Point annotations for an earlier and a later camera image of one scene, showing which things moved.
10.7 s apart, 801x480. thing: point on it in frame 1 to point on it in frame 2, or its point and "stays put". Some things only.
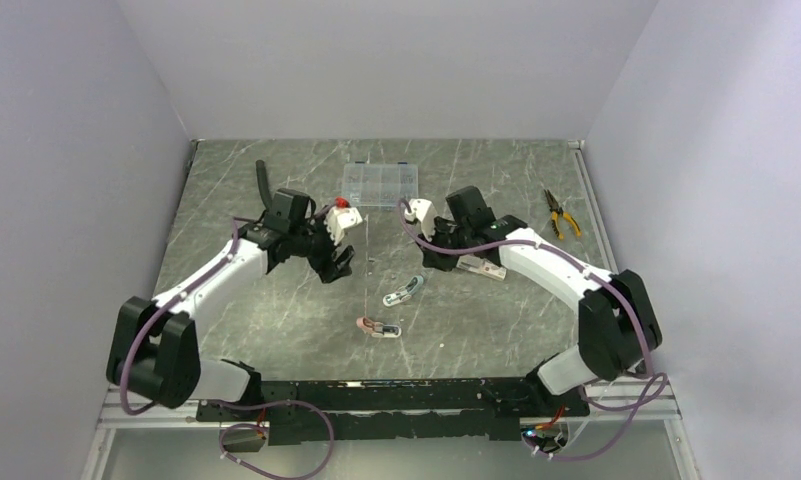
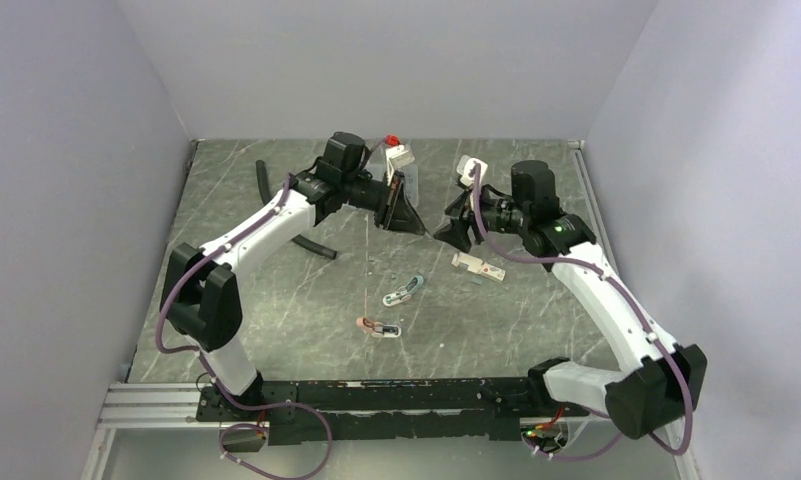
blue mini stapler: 404,293 stays put
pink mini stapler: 378,329 stays put
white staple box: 478,265 stays put
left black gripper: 328,268 to 403,217
